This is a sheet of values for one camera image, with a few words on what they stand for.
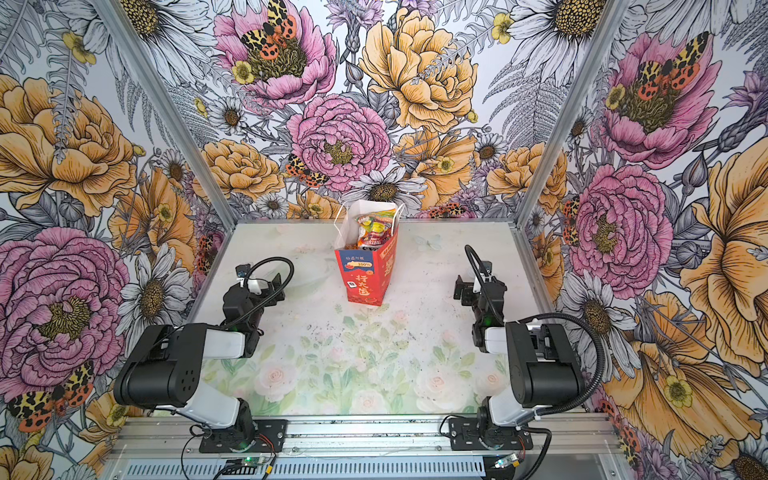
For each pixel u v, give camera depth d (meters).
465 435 0.74
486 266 0.84
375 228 0.89
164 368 0.46
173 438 0.76
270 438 0.74
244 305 0.72
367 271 0.85
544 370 0.46
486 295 0.72
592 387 0.43
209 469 0.70
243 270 0.79
